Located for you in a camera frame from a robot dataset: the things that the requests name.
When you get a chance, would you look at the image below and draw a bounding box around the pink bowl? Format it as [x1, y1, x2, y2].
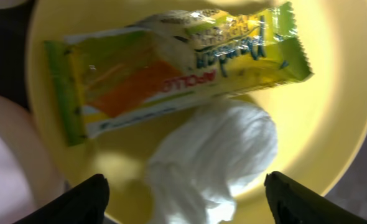
[0, 96, 65, 223]

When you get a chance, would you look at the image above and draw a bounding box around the green snack wrapper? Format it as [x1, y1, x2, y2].
[44, 2, 312, 146]

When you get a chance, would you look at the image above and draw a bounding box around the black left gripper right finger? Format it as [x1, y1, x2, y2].
[264, 171, 367, 224]

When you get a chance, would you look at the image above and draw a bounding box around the white tissue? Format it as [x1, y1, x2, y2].
[147, 99, 277, 224]

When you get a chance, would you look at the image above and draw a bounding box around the dark brown serving tray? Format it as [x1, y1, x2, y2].
[0, 1, 367, 219]

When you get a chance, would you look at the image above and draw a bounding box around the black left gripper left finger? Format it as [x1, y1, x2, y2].
[14, 174, 109, 224]

